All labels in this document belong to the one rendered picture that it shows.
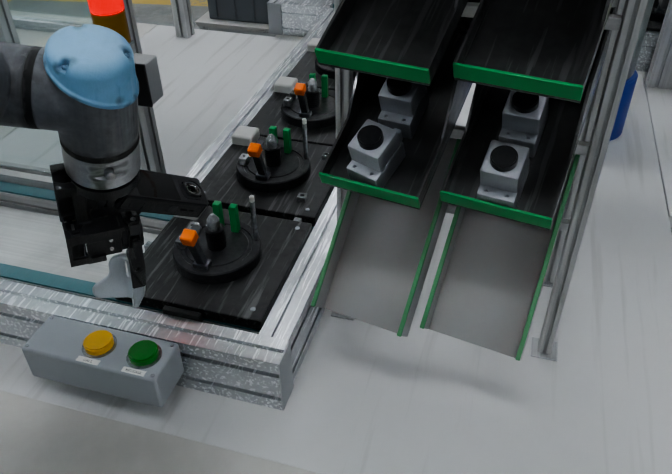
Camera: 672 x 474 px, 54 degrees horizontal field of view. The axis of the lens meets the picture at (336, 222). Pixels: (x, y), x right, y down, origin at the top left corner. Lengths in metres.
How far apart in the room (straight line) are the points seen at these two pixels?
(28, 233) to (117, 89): 0.74
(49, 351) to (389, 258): 0.49
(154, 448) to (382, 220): 0.44
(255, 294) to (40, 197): 0.52
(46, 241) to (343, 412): 0.62
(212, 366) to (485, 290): 0.40
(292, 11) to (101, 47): 1.56
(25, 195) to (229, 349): 0.60
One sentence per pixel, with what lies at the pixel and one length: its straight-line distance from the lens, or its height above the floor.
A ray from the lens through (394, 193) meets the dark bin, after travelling 0.78.
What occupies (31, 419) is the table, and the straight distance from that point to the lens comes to 1.08.
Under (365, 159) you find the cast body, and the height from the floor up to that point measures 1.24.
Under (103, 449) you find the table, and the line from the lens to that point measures 1.01.
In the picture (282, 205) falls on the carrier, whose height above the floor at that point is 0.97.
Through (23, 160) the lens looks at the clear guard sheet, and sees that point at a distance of 1.41.
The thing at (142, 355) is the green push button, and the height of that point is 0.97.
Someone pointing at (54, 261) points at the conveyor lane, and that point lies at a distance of 1.23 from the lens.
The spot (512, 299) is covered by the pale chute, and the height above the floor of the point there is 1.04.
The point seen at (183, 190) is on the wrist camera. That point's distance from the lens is 0.79.
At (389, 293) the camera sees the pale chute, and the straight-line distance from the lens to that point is 0.91.
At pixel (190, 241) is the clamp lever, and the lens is 0.96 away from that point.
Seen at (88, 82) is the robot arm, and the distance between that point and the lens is 0.61.
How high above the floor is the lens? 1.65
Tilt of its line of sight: 37 degrees down
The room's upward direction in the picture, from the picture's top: 1 degrees counter-clockwise
